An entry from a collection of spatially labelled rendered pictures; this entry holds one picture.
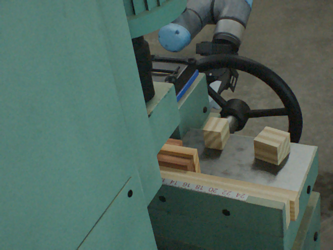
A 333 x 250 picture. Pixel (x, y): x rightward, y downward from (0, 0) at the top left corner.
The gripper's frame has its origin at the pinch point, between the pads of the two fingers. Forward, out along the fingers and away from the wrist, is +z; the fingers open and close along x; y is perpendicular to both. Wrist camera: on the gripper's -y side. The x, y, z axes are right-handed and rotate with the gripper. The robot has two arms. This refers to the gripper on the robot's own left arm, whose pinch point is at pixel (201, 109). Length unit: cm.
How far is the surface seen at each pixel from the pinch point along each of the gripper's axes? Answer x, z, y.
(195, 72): -10.0, 3.9, -25.6
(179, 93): -10.3, 10.2, -29.2
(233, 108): -12.2, 3.2, -9.6
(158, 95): -16, 18, -45
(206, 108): -11.1, 8.2, -19.3
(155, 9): -23, 15, -61
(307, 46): 28, -113, 154
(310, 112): 9, -58, 123
